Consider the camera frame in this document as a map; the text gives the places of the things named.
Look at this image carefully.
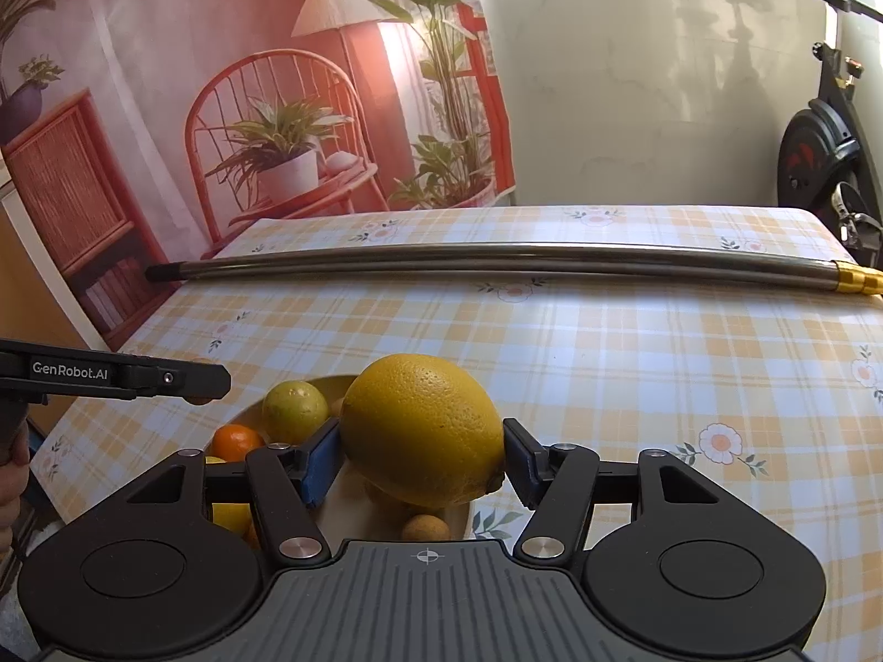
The long metal pole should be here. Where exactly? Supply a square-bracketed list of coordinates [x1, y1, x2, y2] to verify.
[146, 243, 883, 299]

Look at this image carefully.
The yellow checkered floral tablecloth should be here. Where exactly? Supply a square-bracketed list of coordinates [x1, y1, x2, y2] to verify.
[31, 205, 883, 639]

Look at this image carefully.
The small tangerine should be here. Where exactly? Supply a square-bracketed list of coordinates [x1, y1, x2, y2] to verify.
[210, 424, 267, 463]

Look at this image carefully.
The round beige plate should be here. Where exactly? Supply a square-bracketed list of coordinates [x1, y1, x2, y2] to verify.
[207, 376, 478, 547]

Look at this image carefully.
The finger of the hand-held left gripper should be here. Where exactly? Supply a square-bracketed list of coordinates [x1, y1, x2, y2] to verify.
[130, 357, 233, 405]

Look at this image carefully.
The person's left hand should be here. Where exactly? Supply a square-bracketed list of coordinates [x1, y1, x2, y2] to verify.
[0, 424, 33, 549]

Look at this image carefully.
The small yellow lemon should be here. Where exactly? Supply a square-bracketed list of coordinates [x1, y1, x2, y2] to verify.
[205, 455, 253, 539]

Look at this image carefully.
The printed room-scene wall tapestry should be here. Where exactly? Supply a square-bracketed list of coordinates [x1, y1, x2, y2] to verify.
[0, 0, 517, 354]

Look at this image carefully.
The small brown kiwi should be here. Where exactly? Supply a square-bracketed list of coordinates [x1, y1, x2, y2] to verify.
[402, 514, 450, 543]

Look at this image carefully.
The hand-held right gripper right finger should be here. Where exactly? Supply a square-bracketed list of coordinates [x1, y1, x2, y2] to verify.
[502, 418, 733, 561]

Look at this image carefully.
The green-yellow lemon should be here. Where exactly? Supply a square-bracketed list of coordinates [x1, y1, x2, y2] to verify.
[262, 381, 331, 444]

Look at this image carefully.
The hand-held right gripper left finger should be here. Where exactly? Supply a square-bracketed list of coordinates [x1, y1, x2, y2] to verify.
[117, 420, 344, 561]

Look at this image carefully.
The black exercise bike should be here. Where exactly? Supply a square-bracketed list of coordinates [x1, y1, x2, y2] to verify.
[764, 0, 883, 271]

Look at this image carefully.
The large yellow lemon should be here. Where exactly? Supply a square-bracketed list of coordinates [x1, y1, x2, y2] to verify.
[341, 354, 507, 509]

